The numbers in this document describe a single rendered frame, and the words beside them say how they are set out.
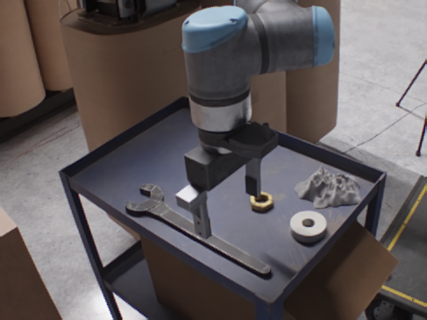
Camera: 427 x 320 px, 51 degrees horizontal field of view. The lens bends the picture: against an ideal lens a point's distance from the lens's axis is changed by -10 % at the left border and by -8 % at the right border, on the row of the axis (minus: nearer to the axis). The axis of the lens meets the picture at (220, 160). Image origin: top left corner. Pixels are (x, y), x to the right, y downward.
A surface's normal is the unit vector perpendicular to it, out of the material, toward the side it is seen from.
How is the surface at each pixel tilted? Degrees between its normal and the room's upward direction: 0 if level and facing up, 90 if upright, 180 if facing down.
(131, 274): 0
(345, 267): 26
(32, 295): 90
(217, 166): 90
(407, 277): 0
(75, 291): 0
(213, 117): 90
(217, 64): 90
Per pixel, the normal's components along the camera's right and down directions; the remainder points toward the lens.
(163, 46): 0.71, 0.37
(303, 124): 0.15, 0.56
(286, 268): -0.07, -0.81
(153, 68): 0.52, 0.47
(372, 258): 0.26, -0.58
